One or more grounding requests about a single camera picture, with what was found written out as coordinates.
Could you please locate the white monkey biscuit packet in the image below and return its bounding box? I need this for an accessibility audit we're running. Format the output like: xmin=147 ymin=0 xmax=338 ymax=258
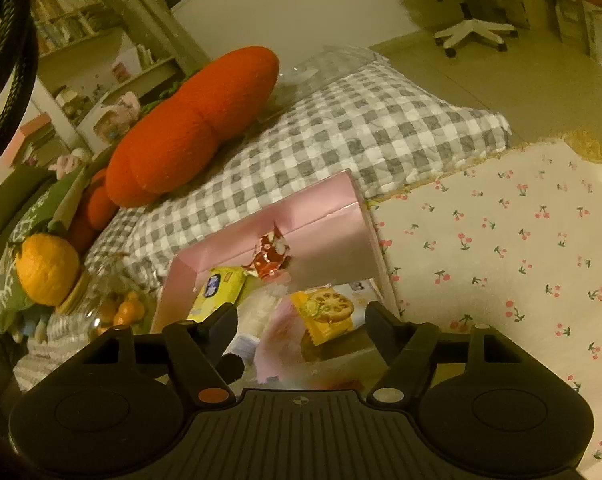
xmin=225 ymin=283 xmax=289 ymax=367

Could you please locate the yellow snack packet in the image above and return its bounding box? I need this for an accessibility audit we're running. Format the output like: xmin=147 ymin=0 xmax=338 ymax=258
xmin=187 ymin=266 xmax=247 ymax=323

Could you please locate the pink wafer snack packet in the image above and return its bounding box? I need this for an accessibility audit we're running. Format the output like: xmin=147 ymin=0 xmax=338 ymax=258
xmin=253 ymin=298 xmax=319 ymax=389

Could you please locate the jam biscuit packet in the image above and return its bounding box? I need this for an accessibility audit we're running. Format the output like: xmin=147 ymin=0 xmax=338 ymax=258
xmin=290 ymin=280 xmax=380 ymax=347

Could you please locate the red snack packet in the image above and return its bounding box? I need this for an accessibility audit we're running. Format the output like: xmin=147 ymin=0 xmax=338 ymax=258
xmin=243 ymin=224 xmax=290 ymax=280

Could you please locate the glass jar with kumquats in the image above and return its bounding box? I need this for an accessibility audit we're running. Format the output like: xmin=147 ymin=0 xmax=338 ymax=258
xmin=58 ymin=252 xmax=161 ymax=339

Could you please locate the pink silver cardboard box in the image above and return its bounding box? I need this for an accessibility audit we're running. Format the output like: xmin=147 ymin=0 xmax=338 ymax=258
xmin=149 ymin=169 xmax=401 ymax=391

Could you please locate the cherry print tablecloth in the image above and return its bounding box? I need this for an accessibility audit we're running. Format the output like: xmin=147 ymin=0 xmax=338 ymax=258
xmin=368 ymin=133 xmax=602 ymax=479

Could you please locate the small red pumpkin cushion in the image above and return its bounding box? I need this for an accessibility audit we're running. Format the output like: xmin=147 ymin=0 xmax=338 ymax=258
xmin=67 ymin=169 xmax=119 ymax=256

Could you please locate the orange fruit jar lid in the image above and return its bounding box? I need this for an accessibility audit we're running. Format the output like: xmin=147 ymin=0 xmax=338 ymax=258
xmin=14 ymin=232 xmax=90 ymax=315

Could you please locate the green patterned pillow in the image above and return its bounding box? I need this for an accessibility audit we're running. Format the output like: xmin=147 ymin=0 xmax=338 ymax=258
xmin=0 ymin=168 xmax=88 ymax=333

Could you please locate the large red pumpkin cushion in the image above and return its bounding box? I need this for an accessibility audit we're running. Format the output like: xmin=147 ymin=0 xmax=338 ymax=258
xmin=105 ymin=46 xmax=279 ymax=208

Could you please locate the grey checkered quilt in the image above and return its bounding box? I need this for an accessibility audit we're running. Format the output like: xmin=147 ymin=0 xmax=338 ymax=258
xmin=10 ymin=58 xmax=514 ymax=394

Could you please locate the white bookshelf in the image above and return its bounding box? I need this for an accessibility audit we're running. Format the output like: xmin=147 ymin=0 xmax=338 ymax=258
xmin=24 ymin=0 xmax=183 ymax=154

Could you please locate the black braided cable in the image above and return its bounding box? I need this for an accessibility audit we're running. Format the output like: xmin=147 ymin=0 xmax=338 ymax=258
xmin=0 ymin=0 xmax=40 ymax=181

